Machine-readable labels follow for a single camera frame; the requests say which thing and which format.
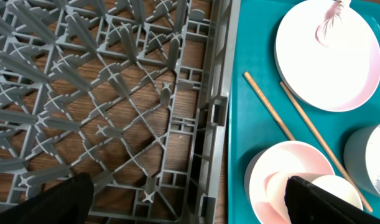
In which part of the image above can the wooden chopstick left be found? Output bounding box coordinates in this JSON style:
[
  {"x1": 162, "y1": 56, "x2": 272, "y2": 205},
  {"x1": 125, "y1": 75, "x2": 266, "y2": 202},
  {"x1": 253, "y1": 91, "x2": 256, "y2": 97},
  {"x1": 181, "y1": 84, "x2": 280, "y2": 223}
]
[{"x1": 243, "y1": 72, "x2": 295, "y2": 141}]

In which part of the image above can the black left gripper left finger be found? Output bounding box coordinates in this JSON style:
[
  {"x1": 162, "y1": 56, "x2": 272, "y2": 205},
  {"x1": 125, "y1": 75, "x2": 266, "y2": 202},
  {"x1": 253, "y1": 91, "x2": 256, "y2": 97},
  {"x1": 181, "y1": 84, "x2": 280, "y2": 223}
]
[{"x1": 0, "y1": 172, "x2": 95, "y2": 224}]

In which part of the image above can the grey plastic dishwasher rack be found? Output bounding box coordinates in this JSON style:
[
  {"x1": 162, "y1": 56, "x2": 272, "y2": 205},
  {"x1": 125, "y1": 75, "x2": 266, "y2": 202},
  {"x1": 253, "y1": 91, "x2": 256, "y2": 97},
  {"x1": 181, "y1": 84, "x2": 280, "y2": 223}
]
[{"x1": 0, "y1": 0, "x2": 240, "y2": 223}]

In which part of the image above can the small pink bowl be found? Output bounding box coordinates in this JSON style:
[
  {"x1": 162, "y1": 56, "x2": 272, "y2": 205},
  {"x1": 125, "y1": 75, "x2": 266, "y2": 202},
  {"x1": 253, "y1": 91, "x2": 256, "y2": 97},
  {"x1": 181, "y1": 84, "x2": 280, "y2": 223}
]
[{"x1": 244, "y1": 141, "x2": 335, "y2": 223}]

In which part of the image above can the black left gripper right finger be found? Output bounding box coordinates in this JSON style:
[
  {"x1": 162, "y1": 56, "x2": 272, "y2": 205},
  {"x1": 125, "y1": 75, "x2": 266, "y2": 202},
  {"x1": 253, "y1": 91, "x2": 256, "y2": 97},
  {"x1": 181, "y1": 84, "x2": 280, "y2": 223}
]
[{"x1": 284, "y1": 175, "x2": 380, "y2": 224}]

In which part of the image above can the white plastic cup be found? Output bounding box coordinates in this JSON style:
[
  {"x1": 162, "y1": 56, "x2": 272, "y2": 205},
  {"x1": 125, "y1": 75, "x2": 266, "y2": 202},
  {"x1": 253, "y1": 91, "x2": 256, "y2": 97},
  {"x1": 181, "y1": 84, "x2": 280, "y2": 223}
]
[{"x1": 266, "y1": 172, "x2": 363, "y2": 223}]

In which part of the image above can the grey white bowl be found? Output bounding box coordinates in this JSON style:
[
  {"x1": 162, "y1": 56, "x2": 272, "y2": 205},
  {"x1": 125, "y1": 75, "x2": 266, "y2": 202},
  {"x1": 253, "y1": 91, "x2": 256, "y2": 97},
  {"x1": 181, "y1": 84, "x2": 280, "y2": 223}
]
[{"x1": 343, "y1": 124, "x2": 380, "y2": 197}]

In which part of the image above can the large white pink plate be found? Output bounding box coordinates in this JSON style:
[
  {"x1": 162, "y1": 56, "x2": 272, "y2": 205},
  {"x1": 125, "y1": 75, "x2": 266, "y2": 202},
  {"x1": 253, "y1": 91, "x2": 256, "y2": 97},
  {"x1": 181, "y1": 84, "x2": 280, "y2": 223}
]
[{"x1": 274, "y1": 1, "x2": 380, "y2": 112}]

